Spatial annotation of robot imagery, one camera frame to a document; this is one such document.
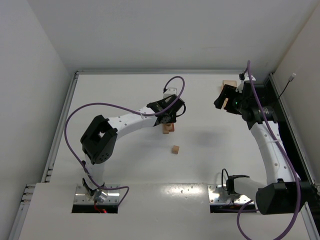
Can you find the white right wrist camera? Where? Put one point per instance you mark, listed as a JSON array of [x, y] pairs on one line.
[[243, 78]]

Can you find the metal base plate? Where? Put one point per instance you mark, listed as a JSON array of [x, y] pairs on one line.
[[102, 197], [219, 197]]

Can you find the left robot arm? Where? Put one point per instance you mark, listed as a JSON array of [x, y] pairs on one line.
[[99, 139]]

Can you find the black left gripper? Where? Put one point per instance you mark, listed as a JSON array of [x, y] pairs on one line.
[[164, 119]]

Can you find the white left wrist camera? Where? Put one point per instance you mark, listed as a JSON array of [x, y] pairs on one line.
[[169, 91]]

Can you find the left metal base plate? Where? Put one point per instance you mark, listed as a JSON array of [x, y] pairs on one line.
[[102, 197]]

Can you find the dark red wood block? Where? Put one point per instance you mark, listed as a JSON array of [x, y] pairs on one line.
[[172, 127]]

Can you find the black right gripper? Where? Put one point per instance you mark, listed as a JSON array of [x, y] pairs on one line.
[[227, 99]]

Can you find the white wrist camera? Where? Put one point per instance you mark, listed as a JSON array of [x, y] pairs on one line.
[[243, 78], [169, 91]]

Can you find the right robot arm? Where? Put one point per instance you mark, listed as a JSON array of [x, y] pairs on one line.
[[284, 192]]

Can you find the small light wood cube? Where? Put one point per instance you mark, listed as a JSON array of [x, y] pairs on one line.
[[175, 149]]

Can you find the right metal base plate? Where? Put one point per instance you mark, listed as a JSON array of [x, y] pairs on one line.
[[219, 197]]

